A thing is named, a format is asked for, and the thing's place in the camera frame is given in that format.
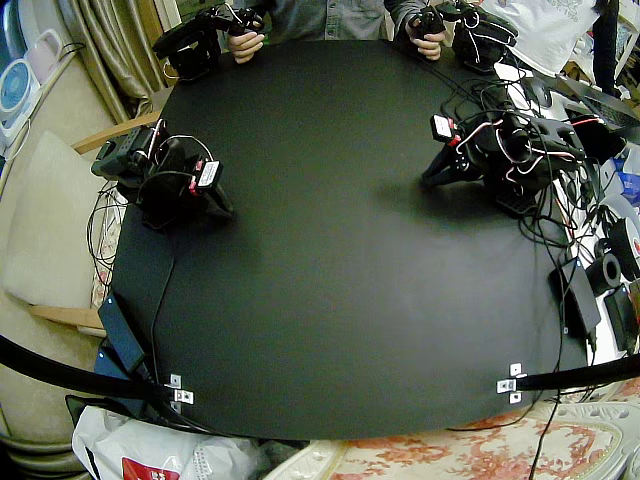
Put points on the white round disc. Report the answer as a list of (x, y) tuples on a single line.
[(620, 205)]

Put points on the pale pink jug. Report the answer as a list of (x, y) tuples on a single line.
[(44, 55)]

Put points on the black follower arm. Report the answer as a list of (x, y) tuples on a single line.
[(525, 165), (150, 195)]

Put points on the operator left hand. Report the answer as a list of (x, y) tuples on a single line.
[(428, 47)]

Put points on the black filament spool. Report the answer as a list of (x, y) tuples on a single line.
[(625, 240)]

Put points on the pink floral cloth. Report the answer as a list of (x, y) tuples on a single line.
[(102, 280)]

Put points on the silver metal corner bracket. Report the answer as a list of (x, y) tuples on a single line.
[(515, 370), (514, 398), (176, 406), (506, 386), (185, 396), (176, 380)]

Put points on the black tape roll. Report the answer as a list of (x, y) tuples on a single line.
[(600, 277)]

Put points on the dark grey laptop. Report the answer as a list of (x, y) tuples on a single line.
[(605, 107)]

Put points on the grey curved stool rim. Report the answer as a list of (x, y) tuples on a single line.
[(35, 450)]

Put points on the black power adapter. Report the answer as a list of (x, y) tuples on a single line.
[(580, 300)]

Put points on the cream seat cushion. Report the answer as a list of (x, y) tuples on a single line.
[(55, 225)]

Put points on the black computer mouse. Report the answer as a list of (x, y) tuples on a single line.
[(540, 92)]

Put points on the operator grey denim torso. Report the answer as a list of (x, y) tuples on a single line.
[(330, 17)]

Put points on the pink floral upholstery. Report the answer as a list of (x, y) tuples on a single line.
[(450, 455)]

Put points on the white rounded appliance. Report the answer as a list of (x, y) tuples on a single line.
[(35, 17)]

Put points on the dark blue power box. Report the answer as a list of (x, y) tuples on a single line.
[(120, 330), (110, 367)]

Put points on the black table mat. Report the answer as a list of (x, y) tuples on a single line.
[(325, 275)]

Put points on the wooden chair frame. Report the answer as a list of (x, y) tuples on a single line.
[(115, 132)]

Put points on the white plastic bag red print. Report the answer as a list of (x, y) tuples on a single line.
[(150, 450)]

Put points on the onlooker in white shirt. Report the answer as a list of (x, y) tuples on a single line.
[(545, 30)]

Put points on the beige curtain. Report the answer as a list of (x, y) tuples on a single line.
[(115, 55)]

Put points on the operator right hand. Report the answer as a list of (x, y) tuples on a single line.
[(246, 47)]

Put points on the blue white package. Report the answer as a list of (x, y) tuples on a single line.
[(627, 175)]

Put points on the white storage shelf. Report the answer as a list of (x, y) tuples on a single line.
[(631, 45)]

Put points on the white blue desk fan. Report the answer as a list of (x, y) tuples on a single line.
[(17, 92)]

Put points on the black camera stand bar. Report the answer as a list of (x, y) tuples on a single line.
[(580, 377), (60, 367)]

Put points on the black rectangular charger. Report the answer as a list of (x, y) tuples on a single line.
[(622, 320)]

